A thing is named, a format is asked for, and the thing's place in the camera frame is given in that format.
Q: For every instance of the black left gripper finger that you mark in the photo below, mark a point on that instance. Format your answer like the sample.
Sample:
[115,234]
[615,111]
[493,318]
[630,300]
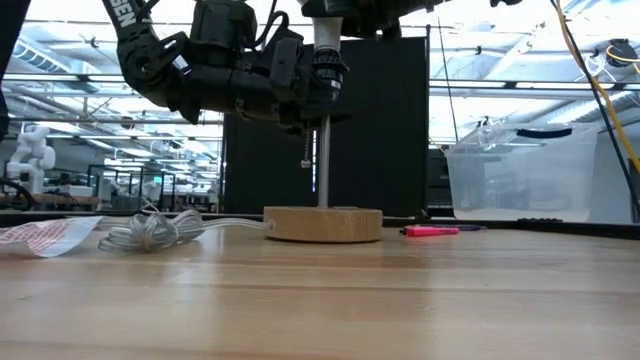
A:
[310,120]

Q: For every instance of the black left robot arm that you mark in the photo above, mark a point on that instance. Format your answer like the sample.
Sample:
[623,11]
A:
[145,65]

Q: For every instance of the black aluminium table frame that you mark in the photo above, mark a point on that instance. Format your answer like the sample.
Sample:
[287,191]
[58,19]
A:
[550,227]

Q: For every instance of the clear plastic storage bin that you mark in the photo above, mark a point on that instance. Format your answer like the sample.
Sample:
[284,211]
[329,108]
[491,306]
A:
[520,175]

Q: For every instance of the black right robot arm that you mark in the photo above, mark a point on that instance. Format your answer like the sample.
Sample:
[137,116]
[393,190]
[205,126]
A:
[505,2]

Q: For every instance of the white lightbulb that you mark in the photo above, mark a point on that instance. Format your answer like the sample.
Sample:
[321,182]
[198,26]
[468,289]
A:
[327,32]

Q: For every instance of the clear plastic bag red print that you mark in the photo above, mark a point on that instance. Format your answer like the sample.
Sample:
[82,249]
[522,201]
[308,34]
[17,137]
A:
[45,235]

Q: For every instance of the pink highlighter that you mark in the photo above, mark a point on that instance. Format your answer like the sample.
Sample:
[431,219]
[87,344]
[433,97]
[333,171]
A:
[430,231]

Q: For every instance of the white robot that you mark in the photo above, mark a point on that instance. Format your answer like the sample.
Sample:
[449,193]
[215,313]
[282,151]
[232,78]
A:
[32,155]

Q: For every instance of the black partition panel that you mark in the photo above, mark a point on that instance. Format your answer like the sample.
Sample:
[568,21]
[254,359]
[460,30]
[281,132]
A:
[390,125]

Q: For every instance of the wooden base lamp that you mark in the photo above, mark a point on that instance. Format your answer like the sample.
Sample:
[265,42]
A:
[325,225]

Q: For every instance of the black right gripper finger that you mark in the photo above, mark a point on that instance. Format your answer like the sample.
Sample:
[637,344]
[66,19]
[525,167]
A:
[325,7]

